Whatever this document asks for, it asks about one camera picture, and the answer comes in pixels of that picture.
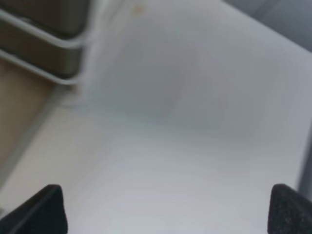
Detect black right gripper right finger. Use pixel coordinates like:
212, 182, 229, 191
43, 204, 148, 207
267, 184, 312, 234

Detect lower smoky transparent drawer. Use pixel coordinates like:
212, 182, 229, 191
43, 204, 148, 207
0, 58, 57, 171

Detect white plastic drawer cabinet frame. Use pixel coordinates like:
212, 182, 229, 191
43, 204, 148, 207
0, 0, 105, 105

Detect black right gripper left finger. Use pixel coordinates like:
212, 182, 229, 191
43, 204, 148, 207
0, 184, 68, 234

